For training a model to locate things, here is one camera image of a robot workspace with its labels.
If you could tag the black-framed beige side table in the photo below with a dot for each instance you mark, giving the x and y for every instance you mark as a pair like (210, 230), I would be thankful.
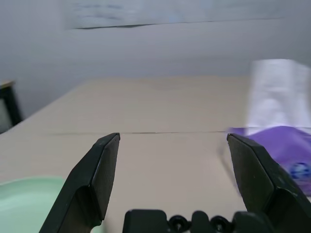
(12, 104)

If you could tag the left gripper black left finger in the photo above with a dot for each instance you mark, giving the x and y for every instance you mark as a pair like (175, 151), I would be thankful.
(92, 179)

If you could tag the green plate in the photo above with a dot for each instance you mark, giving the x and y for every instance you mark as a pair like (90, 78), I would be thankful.
(24, 201)

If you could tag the purple tissue pack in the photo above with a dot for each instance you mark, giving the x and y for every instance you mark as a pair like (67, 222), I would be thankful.
(274, 102)

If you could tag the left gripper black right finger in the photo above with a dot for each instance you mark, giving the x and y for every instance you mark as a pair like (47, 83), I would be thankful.
(264, 179)

